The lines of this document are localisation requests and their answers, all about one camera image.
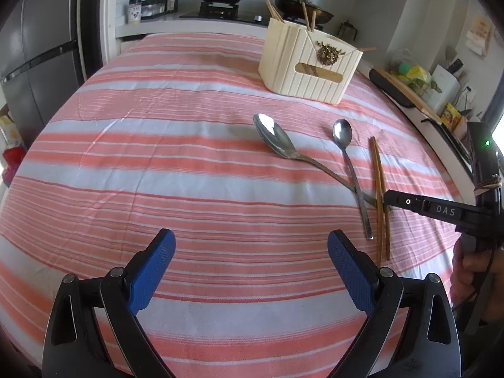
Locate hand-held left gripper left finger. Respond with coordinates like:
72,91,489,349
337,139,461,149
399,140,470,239
41,228,176,378

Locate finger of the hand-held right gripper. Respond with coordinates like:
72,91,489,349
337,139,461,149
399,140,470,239
381,189,475,226

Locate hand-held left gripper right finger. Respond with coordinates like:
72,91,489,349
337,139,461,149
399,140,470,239
328,229,461,378

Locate small metal spoon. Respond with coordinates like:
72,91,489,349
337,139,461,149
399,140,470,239
333,119,374,241

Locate large metal spoon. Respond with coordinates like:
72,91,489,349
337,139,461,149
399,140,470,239
253,113,379,205

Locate cream ribbed storage box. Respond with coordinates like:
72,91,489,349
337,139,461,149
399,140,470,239
258,18,364,106

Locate person's right hand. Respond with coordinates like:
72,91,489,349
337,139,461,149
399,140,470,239
450,240,504,324

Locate black pan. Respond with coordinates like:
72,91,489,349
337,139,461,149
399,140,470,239
421,117,475,174

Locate white knife block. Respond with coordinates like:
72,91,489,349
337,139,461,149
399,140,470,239
425,65,461,115

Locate kitchen knives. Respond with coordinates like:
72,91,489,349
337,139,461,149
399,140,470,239
445,45,469,83

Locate wooden cutting board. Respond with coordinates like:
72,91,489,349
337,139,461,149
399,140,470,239
374,67,444,124

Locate long black tray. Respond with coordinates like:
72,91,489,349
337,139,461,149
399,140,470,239
369,68,418,108

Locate yellow green plastic bags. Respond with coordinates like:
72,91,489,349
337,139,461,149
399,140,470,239
390,49,434,91

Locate pink striped tablecloth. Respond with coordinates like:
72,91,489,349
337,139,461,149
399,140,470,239
0,31,463,378

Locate red container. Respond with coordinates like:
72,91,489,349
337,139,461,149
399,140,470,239
2,146,26,184

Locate glass french press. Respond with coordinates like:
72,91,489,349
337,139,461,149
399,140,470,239
339,20,357,42

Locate grey refrigerator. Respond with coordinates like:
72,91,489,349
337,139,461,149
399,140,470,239
0,0,85,142

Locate wok with glass lid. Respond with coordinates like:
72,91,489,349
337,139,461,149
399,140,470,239
273,0,335,25

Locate black gas stove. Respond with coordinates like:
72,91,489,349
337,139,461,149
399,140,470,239
179,2,276,24

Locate printed wall hanging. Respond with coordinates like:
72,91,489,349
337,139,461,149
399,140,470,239
465,16,495,56

